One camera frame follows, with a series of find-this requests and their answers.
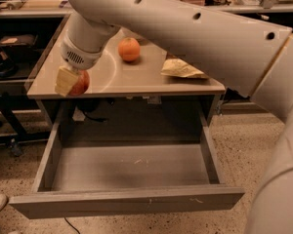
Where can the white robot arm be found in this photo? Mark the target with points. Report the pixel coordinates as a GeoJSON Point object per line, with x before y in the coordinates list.
{"type": "Point", "coordinates": [252, 57]}

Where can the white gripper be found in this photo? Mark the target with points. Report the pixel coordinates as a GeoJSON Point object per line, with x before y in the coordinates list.
{"type": "Point", "coordinates": [77, 58]}

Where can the grey open drawer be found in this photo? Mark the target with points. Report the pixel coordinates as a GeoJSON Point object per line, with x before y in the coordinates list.
{"type": "Point", "coordinates": [142, 159]}

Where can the red apple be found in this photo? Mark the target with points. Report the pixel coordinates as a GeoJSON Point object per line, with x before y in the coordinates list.
{"type": "Point", "coordinates": [82, 84]}

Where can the orange fruit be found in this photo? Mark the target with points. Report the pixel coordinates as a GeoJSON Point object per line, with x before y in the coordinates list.
{"type": "Point", "coordinates": [129, 49]}

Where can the yellow brown chip bag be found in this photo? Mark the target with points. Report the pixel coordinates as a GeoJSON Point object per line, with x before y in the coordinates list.
{"type": "Point", "coordinates": [176, 67]}

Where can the grey cabinet counter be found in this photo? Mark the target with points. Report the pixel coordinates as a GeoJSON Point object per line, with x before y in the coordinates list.
{"type": "Point", "coordinates": [111, 77]}

